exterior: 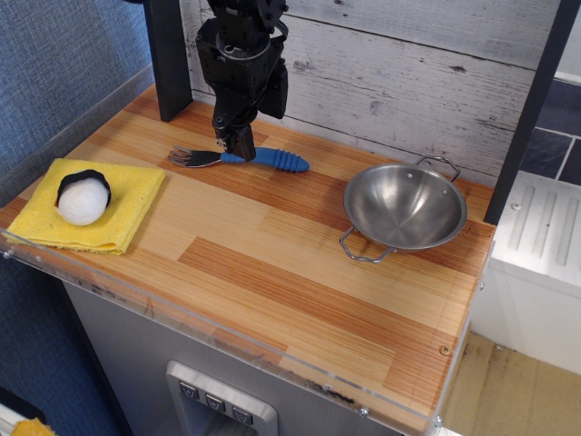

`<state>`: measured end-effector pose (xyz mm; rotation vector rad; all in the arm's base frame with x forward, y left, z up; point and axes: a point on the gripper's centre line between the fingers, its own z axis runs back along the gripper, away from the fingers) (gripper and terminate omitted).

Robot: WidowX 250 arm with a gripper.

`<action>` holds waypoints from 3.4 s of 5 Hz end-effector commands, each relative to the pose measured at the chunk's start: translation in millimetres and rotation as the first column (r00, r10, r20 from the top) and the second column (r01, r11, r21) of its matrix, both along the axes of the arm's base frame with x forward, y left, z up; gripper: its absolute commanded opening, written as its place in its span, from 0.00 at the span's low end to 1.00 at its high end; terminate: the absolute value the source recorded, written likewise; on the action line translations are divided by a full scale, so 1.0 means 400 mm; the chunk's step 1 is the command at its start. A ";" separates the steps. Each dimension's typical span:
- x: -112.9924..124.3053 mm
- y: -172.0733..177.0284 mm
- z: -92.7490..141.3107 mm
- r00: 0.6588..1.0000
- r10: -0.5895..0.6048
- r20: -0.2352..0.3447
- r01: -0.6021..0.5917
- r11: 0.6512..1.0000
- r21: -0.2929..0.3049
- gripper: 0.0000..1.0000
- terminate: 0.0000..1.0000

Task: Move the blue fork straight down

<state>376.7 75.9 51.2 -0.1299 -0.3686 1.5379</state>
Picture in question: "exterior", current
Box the yellow object at corner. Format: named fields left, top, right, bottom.
left=11, top=420, right=56, bottom=436

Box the dark vertical post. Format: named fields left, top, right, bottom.
left=143, top=0, right=192, bottom=122
left=484, top=0, right=580, bottom=225

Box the clear acrylic table guard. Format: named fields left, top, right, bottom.
left=1, top=224, right=486, bottom=435

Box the blue handled metal fork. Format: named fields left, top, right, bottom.
left=168, top=145, right=310, bottom=173

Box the silver dispenser button panel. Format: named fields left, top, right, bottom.
left=166, top=361, right=279, bottom=436

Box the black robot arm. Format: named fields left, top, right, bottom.
left=195, top=1, right=289, bottom=162

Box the stainless steel bowl with handles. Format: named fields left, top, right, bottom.
left=340, top=155, right=468, bottom=263

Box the white and black plush ball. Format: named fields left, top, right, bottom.
left=55, top=169, right=112, bottom=226

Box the dark right vertical post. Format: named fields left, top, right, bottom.
left=484, top=0, right=580, bottom=225

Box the white ribbed cabinet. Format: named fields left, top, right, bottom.
left=470, top=172, right=580, bottom=372

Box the yellow folded cloth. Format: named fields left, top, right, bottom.
left=7, top=158, right=165, bottom=254

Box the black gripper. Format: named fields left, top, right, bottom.
left=196, top=18, right=288, bottom=161

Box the dark left vertical post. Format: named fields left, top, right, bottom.
left=143, top=0, right=192, bottom=122

